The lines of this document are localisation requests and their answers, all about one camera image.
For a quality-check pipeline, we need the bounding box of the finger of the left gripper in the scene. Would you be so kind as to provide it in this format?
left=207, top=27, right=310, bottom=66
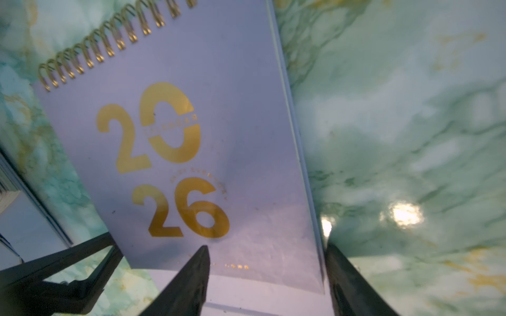
left=1, top=233, right=123, bottom=315

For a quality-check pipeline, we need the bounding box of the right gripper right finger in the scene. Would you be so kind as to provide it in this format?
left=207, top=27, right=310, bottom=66
left=325, top=243, right=398, bottom=316

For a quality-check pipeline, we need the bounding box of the purple calendar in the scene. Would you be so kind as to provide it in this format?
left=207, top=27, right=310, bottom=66
left=34, top=1, right=333, bottom=315

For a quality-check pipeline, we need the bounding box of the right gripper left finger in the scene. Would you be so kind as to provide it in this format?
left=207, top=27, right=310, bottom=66
left=141, top=246, right=210, bottom=316

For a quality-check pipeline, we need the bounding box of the aluminium front rail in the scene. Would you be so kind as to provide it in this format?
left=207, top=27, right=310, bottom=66
left=1, top=154, right=72, bottom=270

